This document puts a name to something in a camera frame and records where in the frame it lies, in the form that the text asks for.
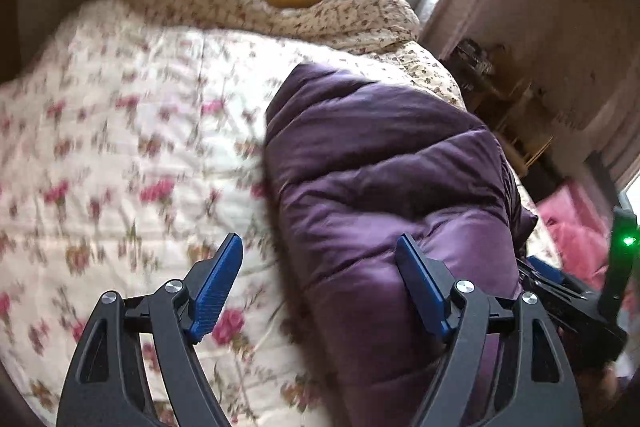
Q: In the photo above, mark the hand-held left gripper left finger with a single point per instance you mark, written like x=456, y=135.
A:
x=220, y=287

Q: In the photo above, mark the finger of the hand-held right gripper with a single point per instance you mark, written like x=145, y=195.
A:
x=546, y=268

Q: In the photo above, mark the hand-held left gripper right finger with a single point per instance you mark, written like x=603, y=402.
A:
x=420, y=287

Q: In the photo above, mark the purple quilted down jacket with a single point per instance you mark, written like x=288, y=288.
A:
x=390, y=167

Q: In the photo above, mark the pink quilted cloth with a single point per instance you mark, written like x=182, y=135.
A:
x=575, y=227

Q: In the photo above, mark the cluttered wooden nightstand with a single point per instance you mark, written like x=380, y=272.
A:
x=500, y=107

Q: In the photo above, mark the floral bed quilt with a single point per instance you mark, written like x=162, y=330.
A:
x=125, y=132

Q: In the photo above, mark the small-print floral duvet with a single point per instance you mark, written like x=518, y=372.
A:
x=300, y=14

